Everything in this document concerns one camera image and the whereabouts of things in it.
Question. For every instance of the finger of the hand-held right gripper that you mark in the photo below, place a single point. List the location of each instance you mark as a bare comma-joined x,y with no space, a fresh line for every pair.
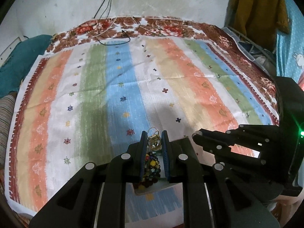
223,150
237,133

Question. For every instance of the person's right forearm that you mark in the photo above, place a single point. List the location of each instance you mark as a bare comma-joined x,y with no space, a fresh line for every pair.
293,206

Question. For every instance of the striped patterned cloth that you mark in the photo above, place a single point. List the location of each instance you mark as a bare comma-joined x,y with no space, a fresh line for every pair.
95,87

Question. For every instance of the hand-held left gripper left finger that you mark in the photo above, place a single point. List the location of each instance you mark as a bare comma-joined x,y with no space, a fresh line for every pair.
142,156

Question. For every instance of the brown floral blanket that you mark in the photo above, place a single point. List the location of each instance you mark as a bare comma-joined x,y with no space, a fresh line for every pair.
166,28

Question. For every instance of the mustard yellow jacket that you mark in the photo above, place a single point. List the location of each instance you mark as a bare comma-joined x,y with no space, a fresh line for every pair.
256,9

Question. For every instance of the teal cloth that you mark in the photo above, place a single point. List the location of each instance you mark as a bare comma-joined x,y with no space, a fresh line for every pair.
21,59

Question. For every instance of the blue rabbit print curtain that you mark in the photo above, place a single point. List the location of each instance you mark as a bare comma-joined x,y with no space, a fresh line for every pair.
294,40

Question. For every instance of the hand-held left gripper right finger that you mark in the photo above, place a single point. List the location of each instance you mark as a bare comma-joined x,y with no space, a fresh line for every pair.
165,156

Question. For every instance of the grey striped bolster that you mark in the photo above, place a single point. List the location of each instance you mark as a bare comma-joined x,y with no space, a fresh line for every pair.
6,123

